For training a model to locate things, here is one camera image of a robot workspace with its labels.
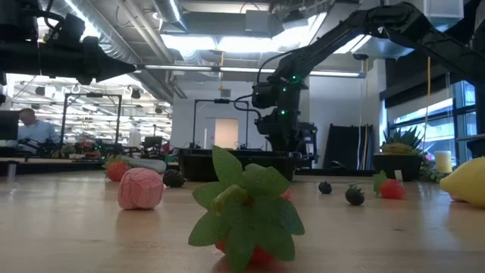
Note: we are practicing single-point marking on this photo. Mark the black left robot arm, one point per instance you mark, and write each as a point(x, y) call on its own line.
point(15, 60)

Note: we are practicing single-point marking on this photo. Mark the black metal frame stand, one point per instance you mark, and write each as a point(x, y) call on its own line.
point(221, 101)
point(91, 95)

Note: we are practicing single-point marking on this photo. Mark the small smooth dark berry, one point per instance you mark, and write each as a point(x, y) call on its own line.
point(324, 187)

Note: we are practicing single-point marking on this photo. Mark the person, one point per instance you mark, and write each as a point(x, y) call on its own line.
point(36, 130)

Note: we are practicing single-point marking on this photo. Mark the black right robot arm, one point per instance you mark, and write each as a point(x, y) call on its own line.
point(398, 22)

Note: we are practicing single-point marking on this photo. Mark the long ceiling light strip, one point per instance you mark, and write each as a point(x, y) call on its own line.
point(182, 68)

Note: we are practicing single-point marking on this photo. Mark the black office chair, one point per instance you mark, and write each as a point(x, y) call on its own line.
point(152, 143)

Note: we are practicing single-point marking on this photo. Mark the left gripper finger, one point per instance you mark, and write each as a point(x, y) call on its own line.
point(111, 67)

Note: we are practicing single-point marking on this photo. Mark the dark computer monitor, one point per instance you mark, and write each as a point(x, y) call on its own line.
point(8, 125)

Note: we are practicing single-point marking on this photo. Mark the strawberry with large mesh leaves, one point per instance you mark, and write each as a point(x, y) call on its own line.
point(246, 212)

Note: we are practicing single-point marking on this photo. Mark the pink toy raspberry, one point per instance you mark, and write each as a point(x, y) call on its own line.
point(140, 188)

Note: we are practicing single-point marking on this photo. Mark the pale door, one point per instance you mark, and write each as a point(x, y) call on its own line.
point(226, 132)

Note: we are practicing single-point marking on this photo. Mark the dark berry with stem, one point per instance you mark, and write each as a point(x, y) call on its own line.
point(354, 196)

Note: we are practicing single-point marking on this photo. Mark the black aluminium table frame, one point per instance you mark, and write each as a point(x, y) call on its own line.
point(333, 172)

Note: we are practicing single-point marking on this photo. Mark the potted succulent plant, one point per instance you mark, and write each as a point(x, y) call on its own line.
point(399, 159)

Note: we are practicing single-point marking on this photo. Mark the yellow toy lemon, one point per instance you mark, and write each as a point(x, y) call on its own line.
point(468, 182)

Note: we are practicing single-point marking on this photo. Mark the black equipment rack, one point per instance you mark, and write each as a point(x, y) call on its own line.
point(307, 140)

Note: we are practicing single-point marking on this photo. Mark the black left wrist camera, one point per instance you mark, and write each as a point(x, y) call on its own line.
point(74, 26)

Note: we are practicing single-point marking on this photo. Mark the bumpy black toy blackberry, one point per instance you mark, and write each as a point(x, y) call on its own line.
point(173, 178)

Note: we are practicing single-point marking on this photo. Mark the grey folded cloth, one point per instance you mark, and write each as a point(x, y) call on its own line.
point(149, 164)

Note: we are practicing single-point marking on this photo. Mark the pale yellow cylinder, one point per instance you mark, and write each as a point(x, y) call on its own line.
point(443, 162)

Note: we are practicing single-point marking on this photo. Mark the black plastic tupperware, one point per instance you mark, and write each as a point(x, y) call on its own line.
point(197, 165)

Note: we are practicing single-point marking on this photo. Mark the black leaning panel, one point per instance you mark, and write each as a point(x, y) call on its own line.
point(348, 146)

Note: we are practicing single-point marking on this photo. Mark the small red toy strawberry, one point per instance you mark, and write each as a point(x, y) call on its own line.
point(392, 189)

